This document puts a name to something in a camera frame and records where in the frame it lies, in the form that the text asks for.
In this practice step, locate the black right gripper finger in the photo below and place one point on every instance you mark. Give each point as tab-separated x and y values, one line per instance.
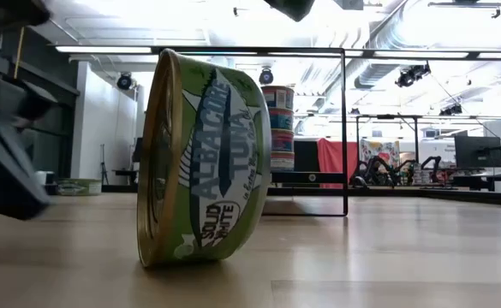
290	7

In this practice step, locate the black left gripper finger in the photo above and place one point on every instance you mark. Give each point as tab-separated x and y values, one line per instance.
1	179

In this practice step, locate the deep gold seafood can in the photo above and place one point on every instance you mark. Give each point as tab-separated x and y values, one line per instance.
79	187

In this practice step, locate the gold lid seafood can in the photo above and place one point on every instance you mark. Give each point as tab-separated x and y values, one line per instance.
283	141
283	161
280	97
282	120
216	171

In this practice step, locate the black background robot arm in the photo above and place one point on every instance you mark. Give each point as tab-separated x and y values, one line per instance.
432	167
374	171

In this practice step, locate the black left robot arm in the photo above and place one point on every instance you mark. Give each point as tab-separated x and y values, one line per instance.
1	13

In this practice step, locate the white box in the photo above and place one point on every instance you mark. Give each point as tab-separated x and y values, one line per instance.
44	176

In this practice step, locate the long ceiling light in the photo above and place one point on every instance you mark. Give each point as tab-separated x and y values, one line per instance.
305	54
421	55
500	55
103	49
216	53

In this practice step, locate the round black ceiling speaker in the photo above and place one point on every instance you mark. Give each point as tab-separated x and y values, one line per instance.
124	81
266	77

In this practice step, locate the black background monitor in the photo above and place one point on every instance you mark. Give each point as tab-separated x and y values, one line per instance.
138	149
479	152

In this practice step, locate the black ceiling spotlight cluster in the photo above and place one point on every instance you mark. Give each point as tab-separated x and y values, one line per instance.
451	110
413	75

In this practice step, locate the black curtain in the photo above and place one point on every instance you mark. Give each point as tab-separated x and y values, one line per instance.
305	155

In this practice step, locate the orange red curtain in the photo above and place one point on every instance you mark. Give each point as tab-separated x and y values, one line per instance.
331	158

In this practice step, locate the paint splattered white cloth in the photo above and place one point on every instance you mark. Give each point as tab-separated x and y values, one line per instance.
380	149

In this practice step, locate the black background metal frame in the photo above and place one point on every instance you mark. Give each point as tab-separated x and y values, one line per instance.
387	116

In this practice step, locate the wooden shelf with black frame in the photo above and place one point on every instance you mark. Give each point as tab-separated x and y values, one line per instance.
310	177

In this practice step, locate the black aluminium table frame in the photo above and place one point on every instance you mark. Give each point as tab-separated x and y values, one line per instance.
404	194

